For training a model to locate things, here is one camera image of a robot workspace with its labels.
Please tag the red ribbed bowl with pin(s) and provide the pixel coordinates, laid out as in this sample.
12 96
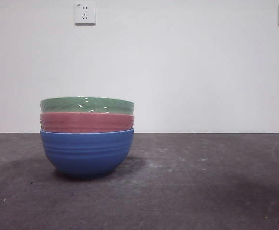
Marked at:
81 122

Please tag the green ribbed bowl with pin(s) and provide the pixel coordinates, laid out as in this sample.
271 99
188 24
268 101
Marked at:
65 105

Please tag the blue ribbed bowl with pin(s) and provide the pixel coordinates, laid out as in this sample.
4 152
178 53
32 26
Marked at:
86 153

